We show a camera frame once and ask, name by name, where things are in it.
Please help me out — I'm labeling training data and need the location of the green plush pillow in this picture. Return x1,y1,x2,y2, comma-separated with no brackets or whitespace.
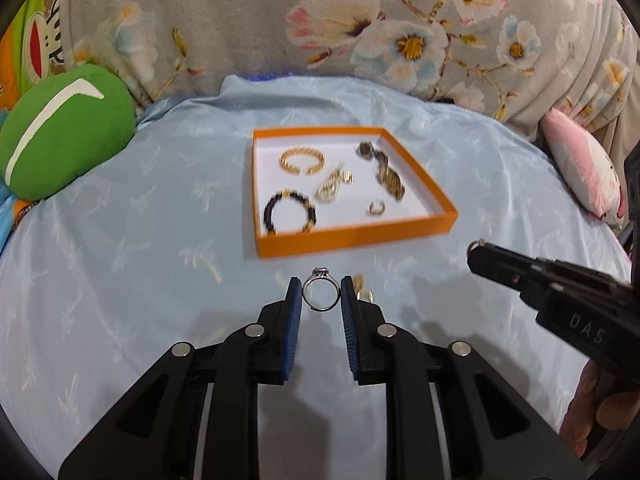
1,64,136,202

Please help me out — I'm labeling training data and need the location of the right hand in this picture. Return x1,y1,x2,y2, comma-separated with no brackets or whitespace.
559,361,639,457

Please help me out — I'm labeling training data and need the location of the small hoop earring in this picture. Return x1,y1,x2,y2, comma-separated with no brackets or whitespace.
368,200,386,217

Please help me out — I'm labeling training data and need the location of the black bead bracelet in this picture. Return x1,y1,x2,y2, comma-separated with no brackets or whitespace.
262,188,318,236

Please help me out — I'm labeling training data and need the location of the orange tray box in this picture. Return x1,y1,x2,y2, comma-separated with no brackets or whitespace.
252,126,459,258

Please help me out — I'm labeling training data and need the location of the light blue satin sheet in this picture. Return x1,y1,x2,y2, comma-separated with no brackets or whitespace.
1,77,630,474

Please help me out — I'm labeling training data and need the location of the pink white pillow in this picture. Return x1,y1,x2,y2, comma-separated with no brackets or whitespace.
540,108,626,226

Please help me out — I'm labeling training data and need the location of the cartoon monkey pillow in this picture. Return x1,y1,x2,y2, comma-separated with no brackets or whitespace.
0,0,65,112

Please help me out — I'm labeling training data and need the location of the floral grey blanket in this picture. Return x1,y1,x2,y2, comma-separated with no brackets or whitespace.
61,0,639,142

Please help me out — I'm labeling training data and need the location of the silver ring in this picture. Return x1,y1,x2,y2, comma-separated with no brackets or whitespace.
300,266,343,312

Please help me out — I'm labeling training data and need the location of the gold cuff bracelet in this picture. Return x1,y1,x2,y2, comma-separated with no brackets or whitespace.
278,146,327,177

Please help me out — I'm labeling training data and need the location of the small metal earring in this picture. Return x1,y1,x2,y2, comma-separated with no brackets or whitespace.
468,238,486,252

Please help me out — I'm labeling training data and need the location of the gold double-ring earring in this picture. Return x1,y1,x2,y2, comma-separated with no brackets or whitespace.
352,274,375,304

